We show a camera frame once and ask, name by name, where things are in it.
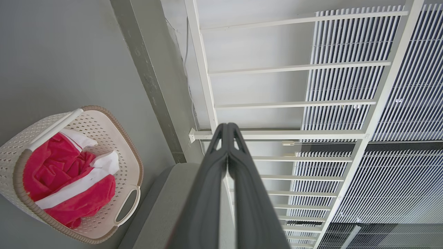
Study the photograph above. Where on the red and white garment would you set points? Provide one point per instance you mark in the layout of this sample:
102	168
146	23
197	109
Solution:
59	169

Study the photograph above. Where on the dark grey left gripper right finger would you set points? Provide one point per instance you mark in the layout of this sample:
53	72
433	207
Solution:
252	207

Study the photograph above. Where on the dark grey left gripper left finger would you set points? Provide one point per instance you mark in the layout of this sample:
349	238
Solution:
204	200

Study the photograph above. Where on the beige perforated laundry basket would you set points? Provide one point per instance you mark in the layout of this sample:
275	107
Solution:
104	128

